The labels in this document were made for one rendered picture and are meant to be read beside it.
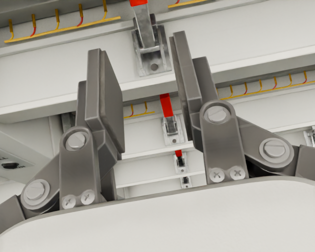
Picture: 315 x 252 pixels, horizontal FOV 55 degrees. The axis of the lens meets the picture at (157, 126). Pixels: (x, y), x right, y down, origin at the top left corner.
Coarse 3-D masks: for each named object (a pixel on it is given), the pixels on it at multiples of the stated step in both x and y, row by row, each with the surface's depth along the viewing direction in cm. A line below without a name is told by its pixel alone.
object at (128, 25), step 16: (224, 0) 25; (240, 0) 24; (256, 0) 24; (160, 16) 25; (176, 16) 25; (80, 32) 25; (96, 32) 25; (112, 32) 26; (0, 48) 26; (16, 48) 26; (32, 48) 26
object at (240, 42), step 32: (128, 0) 26; (160, 0) 26; (288, 0) 25; (0, 32) 27; (32, 32) 27; (64, 32) 26; (128, 32) 26; (192, 32) 25; (224, 32) 25; (256, 32) 25; (288, 32) 24; (0, 64) 27; (32, 64) 26; (64, 64) 26; (128, 64) 25; (224, 64) 25; (256, 64) 25; (288, 64) 27; (0, 96) 26; (32, 96) 26; (64, 96) 26; (128, 96) 28
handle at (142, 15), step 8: (136, 0) 20; (144, 0) 20; (136, 8) 21; (144, 8) 21; (136, 16) 21; (144, 16) 21; (144, 24) 22; (144, 32) 22; (152, 32) 22; (144, 40) 23; (152, 40) 23; (144, 48) 23
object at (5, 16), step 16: (0, 0) 24; (16, 0) 24; (32, 0) 24; (48, 0) 24; (64, 0) 24; (80, 0) 25; (96, 0) 25; (112, 0) 26; (192, 0) 25; (0, 16) 25; (16, 16) 25; (32, 16) 25; (48, 16) 26; (80, 16) 25; (48, 32) 25
